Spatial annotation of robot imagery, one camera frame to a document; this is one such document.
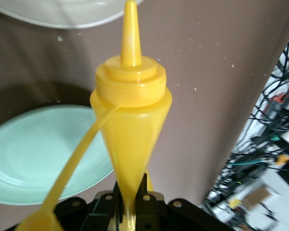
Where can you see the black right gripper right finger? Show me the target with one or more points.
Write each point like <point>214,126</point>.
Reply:
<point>154,214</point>

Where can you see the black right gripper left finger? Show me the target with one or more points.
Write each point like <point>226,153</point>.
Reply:
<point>103,214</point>

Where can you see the yellow mustard squeeze bottle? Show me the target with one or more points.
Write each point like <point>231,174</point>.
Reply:
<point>132,120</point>

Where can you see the mint green plate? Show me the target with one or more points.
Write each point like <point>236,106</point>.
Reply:
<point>38,156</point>

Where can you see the beige plate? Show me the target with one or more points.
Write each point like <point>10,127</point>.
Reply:
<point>62,12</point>

